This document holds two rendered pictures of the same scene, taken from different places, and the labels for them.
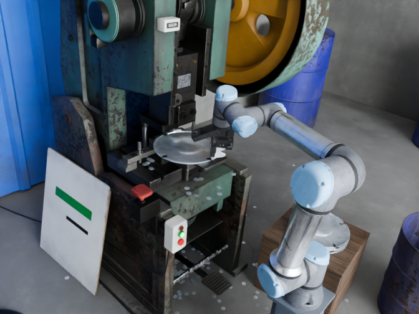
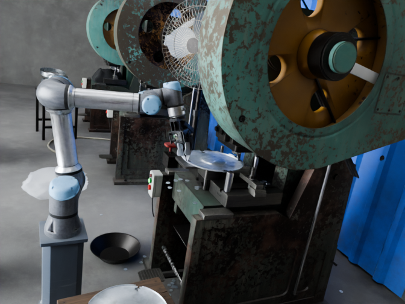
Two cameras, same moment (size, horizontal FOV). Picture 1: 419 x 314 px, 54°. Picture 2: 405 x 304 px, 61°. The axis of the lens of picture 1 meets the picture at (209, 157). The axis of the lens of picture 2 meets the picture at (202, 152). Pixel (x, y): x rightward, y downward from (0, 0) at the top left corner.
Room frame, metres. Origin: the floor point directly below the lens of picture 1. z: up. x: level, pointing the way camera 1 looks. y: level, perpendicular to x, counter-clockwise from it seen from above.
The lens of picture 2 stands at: (2.11, -1.37, 1.30)
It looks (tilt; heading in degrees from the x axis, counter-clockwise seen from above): 17 degrees down; 113
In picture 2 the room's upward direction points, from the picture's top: 9 degrees clockwise
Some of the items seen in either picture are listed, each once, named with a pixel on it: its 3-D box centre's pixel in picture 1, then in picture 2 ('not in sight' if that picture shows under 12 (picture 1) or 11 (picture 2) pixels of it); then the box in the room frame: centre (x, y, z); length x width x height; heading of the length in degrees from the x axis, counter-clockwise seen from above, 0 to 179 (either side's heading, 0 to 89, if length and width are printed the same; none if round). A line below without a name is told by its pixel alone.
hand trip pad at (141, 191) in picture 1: (141, 197); (170, 149); (1.23, 0.24, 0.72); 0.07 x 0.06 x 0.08; 49
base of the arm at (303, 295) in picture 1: (304, 284); (63, 219); (1.09, -0.39, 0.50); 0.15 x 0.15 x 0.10
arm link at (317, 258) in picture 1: (308, 261); (64, 194); (1.08, -0.38, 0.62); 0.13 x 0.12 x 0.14; 125
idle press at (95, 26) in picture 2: not in sight; (137, 67); (-0.82, 2.71, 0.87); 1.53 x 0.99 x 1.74; 52
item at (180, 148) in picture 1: (187, 146); (213, 160); (1.54, 0.10, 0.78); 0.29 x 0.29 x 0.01
